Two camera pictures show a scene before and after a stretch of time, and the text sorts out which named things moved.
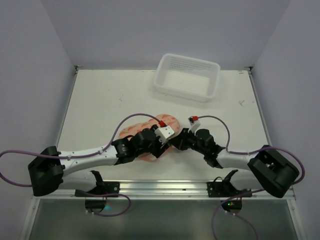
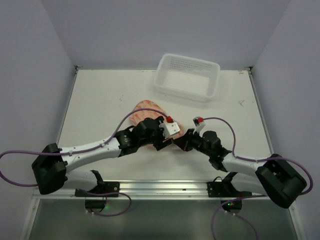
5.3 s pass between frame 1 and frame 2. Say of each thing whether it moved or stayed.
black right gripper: stayed
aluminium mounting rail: stayed
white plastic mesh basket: stayed
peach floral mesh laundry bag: moved
